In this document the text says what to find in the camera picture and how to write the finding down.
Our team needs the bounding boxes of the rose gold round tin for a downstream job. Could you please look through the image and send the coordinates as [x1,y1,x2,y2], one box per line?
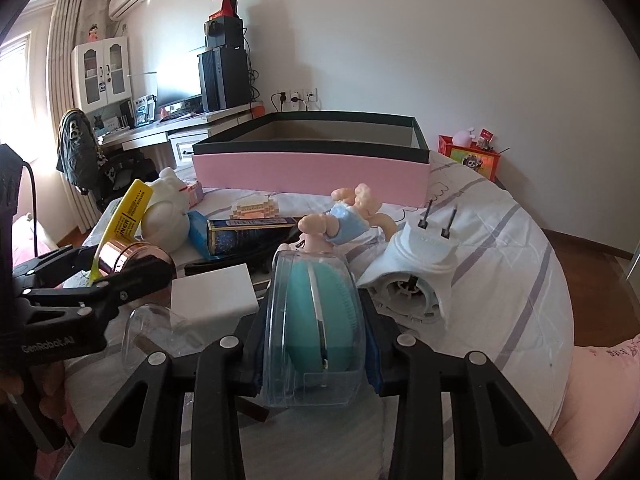
[99,240,174,276]

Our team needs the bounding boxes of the white round plush toy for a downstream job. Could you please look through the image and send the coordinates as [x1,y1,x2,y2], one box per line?
[141,168,190,252]

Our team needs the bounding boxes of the white square box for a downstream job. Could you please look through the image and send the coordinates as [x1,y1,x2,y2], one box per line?
[170,264,258,346]

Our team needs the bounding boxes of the blue rectangular case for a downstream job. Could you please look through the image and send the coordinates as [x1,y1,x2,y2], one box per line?
[188,210,215,260]

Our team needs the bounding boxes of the white plug-in device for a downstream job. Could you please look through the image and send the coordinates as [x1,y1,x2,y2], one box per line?
[357,209,459,325]

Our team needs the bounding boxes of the teal brush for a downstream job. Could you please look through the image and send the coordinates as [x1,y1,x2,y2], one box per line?
[262,250,366,408]

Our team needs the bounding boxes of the dark blue gold-edged box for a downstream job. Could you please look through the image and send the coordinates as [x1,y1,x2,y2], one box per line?
[206,217,298,256]

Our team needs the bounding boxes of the white pink brick figure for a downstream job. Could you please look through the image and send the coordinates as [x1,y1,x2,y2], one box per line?
[231,196,279,220]

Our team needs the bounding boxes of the pink pig figurine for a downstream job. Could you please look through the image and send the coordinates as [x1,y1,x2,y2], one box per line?
[293,183,397,254]

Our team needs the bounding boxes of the pink pillow with writing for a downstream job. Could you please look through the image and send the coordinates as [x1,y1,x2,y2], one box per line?
[551,337,639,479]

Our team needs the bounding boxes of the striped white bed cover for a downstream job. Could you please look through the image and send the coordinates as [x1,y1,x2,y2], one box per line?
[64,152,575,480]

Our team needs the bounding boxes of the black office chair with jacket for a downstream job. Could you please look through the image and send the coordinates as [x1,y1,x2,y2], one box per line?
[56,108,158,212]

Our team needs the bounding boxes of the white desk with drawers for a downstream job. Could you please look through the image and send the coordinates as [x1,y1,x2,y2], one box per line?
[99,102,266,167]

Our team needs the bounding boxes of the white glass-door cabinet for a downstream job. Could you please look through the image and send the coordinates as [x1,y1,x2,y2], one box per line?
[72,37,131,113]

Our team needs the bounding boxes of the computer monitor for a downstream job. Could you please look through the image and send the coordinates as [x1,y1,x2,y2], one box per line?
[156,51,201,106]

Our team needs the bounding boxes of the red cartoon storage box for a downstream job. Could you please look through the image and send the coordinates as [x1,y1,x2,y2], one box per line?
[438,136,501,182]

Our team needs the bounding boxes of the small doll on cabinet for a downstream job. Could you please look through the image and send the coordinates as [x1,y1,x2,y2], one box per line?
[87,24,100,42]

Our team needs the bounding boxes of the beige curtain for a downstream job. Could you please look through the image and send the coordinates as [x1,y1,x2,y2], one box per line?
[47,0,101,233]

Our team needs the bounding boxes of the black computer tower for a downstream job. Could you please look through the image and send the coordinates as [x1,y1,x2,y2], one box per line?
[198,47,252,112]

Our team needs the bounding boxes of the pink storage box dark rim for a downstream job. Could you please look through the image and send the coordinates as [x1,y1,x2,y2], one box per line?
[192,110,432,208]

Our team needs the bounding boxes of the black speaker box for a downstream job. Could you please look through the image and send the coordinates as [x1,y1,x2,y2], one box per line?
[204,15,244,49]

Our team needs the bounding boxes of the red calendar stand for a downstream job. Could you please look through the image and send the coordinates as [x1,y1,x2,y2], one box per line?
[208,0,238,20]

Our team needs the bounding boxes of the wall power outlets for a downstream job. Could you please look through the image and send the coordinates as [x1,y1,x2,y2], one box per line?
[270,89,321,112]

